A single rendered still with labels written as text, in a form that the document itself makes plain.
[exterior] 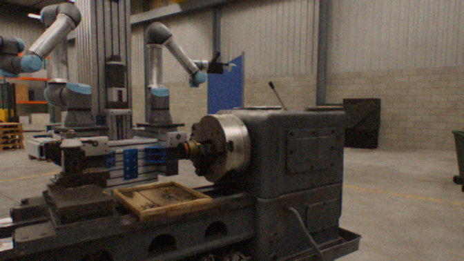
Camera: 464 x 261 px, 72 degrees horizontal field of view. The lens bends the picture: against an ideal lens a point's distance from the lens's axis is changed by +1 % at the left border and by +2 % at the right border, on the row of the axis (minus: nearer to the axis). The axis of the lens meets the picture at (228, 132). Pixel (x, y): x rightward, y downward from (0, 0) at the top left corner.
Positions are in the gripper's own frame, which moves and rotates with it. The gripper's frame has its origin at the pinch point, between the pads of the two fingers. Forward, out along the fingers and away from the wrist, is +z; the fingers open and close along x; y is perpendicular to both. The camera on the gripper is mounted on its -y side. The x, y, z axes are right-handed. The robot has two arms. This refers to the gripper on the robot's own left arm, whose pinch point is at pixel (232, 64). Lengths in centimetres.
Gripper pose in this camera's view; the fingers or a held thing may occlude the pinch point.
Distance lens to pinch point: 241.3
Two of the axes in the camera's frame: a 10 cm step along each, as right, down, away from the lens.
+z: 9.2, -0.3, 3.9
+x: 3.8, 2.2, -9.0
